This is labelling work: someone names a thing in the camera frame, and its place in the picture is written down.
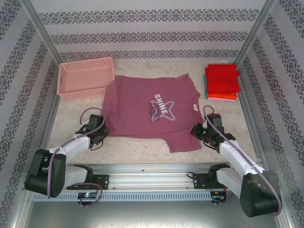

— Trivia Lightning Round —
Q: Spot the maroon t-shirt with star print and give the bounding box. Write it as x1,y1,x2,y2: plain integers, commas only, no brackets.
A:
101,74,203,153

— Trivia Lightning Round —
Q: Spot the pink folded t-shirt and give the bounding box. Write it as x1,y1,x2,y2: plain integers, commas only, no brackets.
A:
207,96,238,103

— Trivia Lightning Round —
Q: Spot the orange folded t-shirt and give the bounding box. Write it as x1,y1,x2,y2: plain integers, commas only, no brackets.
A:
206,91,238,100

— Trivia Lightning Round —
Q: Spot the red folded t-shirt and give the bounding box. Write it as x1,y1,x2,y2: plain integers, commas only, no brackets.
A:
205,63,241,95

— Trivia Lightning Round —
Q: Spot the pink plastic basket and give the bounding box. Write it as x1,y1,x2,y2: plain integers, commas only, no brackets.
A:
57,57,116,103

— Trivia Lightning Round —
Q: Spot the grey metal sheet panel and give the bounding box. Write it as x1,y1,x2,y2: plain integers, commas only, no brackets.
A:
9,189,294,228

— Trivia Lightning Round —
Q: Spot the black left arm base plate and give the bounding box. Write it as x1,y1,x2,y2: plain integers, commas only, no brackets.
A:
66,174,110,191

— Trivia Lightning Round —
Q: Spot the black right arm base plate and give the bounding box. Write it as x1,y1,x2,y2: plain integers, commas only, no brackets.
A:
192,172,237,190

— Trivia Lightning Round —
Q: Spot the aluminium table side rail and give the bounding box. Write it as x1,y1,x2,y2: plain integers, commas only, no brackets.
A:
237,70,270,171
32,94,61,173

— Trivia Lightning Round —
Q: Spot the aluminium mounting rail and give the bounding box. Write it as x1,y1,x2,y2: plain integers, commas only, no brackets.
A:
23,162,282,191

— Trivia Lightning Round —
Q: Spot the white slotted cable duct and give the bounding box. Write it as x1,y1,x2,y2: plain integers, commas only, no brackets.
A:
31,191,212,202

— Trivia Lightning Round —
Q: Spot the aluminium frame post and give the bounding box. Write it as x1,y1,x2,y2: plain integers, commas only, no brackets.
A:
22,0,63,70
234,0,278,65

